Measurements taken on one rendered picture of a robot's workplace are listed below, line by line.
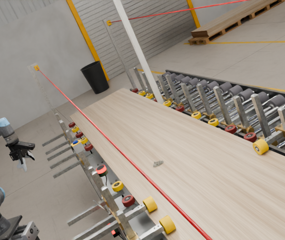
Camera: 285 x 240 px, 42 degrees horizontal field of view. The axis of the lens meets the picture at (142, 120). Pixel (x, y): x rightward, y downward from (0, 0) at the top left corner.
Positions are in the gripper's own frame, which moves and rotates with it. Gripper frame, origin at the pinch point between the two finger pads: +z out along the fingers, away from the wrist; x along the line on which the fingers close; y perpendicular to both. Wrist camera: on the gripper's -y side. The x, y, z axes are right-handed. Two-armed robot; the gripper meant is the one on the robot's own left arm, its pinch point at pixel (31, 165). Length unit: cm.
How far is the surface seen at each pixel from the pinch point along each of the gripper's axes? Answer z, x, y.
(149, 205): 36, 27, -69
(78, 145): 11.4, -36.8, -18.2
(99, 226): 47, 17, -30
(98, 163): 70, -124, 14
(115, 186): 41, -15, -38
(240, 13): 103, -791, -226
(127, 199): 41, 5, -50
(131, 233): 32, 52, -63
